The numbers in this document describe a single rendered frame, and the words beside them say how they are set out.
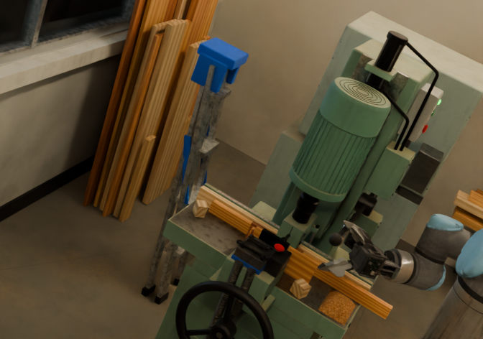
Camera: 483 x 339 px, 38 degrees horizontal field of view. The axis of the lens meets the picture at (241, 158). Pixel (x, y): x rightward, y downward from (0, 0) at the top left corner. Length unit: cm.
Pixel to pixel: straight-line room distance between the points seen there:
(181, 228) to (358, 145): 57
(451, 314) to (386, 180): 73
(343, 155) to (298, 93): 262
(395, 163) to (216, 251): 59
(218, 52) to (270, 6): 177
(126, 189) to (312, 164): 178
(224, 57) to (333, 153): 94
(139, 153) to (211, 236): 146
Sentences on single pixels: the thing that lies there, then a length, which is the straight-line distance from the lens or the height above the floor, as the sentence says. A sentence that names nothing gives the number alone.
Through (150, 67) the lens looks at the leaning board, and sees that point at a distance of 328.
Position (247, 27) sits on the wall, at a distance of 456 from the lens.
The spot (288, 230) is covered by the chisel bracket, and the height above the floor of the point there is 101.
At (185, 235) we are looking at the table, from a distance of 210.
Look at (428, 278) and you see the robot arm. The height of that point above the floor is 109.
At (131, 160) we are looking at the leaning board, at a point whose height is 34.
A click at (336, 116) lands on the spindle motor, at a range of 189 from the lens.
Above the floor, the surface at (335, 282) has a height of 92.
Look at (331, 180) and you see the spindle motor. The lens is 196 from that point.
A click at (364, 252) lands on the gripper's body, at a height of 112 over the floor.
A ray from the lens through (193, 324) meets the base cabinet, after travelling 223.
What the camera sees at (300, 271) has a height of 93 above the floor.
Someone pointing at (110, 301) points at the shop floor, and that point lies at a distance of 317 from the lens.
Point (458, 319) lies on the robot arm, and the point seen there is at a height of 130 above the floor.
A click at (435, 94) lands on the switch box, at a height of 148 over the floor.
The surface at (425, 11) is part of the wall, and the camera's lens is 427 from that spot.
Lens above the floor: 204
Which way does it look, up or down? 26 degrees down
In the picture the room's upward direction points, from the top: 23 degrees clockwise
